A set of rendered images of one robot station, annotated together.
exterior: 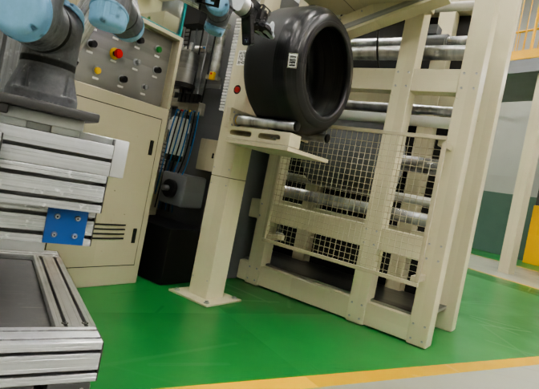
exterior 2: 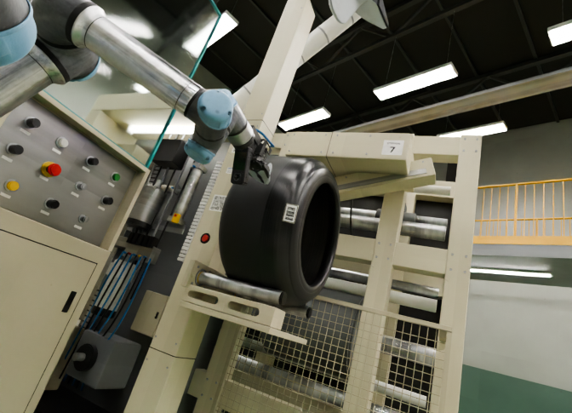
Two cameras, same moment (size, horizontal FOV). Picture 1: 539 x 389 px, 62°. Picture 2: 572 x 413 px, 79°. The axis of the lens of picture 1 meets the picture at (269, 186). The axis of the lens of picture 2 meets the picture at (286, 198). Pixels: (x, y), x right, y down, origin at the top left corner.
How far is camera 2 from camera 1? 85 cm
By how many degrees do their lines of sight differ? 23
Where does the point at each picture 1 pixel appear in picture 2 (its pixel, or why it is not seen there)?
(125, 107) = (42, 241)
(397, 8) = (384, 180)
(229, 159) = (180, 328)
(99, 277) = not seen: outside the picture
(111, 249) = not seen: outside the picture
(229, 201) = (168, 392)
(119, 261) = not seen: outside the picture
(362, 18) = (347, 184)
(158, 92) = (101, 228)
